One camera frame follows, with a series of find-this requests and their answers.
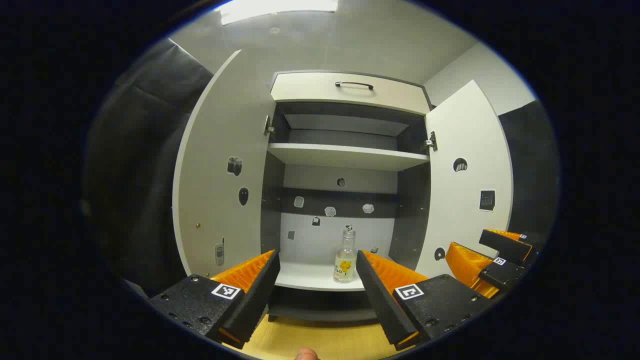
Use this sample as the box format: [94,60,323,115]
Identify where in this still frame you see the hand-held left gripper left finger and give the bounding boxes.
[149,249,282,350]

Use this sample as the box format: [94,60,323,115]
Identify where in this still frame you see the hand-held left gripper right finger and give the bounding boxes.
[356,249,493,352]

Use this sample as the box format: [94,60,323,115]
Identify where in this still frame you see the white cabinet door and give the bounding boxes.
[172,50,277,279]
[415,80,515,279]

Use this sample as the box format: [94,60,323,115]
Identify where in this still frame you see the clear glass bottle yellow label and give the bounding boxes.
[333,226,358,284]

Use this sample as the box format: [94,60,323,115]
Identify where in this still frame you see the white cabinet shelf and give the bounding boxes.
[267,143,431,172]

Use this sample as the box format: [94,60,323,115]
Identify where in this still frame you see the white cabinet drawer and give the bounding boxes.
[270,71,431,116]

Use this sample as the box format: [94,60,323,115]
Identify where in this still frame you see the ceiling light panel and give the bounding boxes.
[219,0,340,26]

